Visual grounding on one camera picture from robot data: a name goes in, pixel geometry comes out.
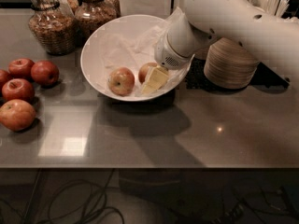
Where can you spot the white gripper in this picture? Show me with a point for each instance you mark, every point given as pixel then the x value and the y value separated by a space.
pixel 166 56

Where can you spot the yellow-red apple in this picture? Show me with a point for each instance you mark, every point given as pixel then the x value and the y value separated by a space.
pixel 144 70
pixel 121 81

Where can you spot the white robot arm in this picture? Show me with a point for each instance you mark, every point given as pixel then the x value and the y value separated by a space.
pixel 271 40

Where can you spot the large white bowl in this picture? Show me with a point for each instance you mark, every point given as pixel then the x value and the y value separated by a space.
pixel 92 55

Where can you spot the red apple back right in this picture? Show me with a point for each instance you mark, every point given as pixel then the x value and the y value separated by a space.
pixel 45 73

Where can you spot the red apple back left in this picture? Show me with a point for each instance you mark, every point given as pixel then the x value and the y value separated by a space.
pixel 21 68

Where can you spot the red apple middle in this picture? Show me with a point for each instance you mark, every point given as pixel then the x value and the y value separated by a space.
pixel 18 88

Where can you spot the red-yellow apple front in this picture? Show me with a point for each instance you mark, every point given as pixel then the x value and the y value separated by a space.
pixel 17 115

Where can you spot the red apple at left edge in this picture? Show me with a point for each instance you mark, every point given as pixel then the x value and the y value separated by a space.
pixel 5 76

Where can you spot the white paper liner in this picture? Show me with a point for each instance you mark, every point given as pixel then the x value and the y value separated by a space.
pixel 133 52

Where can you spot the stack of paper bowls rear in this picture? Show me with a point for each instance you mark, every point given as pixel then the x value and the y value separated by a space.
pixel 201 53

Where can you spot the glass granola jar middle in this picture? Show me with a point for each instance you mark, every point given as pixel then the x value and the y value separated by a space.
pixel 92 14

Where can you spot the glass granola jar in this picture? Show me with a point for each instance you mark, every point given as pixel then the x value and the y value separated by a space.
pixel 92 14
pixel 53 29

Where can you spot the glass granola jar front left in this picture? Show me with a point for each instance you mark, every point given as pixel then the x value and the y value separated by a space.
pixel 53 29

